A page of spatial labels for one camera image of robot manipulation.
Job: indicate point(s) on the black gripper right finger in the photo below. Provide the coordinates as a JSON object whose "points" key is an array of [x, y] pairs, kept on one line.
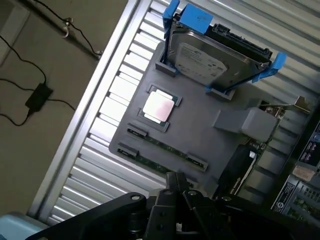
{"points": [[193, 207]]}

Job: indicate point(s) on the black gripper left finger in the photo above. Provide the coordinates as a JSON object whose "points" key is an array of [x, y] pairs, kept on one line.
{"points": [[160, 212]]}

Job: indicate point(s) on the green RAM stick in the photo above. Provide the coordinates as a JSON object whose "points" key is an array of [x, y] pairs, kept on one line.
{"points": [[170, 147], [147, 161]]}

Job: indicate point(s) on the black graphics card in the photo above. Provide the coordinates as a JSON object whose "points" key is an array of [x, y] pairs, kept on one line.
{"points": [[240, 165]]}

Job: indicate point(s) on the grey plastic parts rack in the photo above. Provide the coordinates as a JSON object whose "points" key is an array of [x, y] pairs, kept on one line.
{"points": [[200, 135]]}

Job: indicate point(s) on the silver CPU chip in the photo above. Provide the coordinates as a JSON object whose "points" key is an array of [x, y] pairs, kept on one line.
{"points": [[158, 107]]}

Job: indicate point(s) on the open PC case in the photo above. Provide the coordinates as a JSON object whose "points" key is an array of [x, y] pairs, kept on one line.
{"points": [[302, 175]]}

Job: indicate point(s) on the light blue plastic cover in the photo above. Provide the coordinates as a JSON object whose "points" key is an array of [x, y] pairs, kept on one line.
{"points": [[20, 226]]}

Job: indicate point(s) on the silver hard disk drive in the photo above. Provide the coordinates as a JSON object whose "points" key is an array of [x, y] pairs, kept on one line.
{"points": [[215, 50]]}

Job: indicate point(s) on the black power adapter brick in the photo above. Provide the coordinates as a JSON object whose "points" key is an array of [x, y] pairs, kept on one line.
{"points": [[39, 97]]}

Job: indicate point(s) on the blue plastic disk caddy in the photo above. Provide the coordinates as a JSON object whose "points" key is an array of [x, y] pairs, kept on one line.
{"points": [[196, 17]]}

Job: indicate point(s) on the small metal hook bracket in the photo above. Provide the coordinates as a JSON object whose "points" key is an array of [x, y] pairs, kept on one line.
{"points": [[66, 28]]}

